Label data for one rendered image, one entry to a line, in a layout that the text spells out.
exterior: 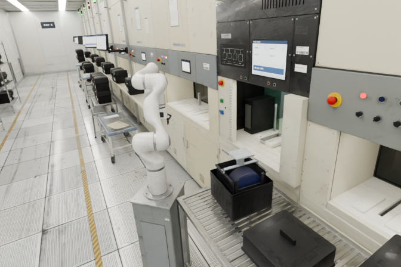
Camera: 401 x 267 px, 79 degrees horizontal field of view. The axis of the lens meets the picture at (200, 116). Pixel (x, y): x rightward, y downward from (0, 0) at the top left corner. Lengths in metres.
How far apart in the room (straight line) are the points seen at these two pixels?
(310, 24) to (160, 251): 1.62
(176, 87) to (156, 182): 1.94
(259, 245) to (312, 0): 1.13
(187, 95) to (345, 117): 2.48
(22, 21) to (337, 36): 14.37
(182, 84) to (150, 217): 2.09
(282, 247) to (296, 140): 0.53
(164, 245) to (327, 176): 1.09
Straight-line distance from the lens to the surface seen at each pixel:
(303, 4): 1.38
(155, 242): 1.82
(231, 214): 1.44
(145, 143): 1.48
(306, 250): 1.25
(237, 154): 1.41
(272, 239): 1.25
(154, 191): 1.64
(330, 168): 1.41
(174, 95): 3.34
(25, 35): 14.89
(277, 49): 1.48
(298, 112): 1.36
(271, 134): 2.13
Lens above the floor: 1.76
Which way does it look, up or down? 20 degrees down
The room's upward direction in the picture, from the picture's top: 3 degrees counter-clockwise
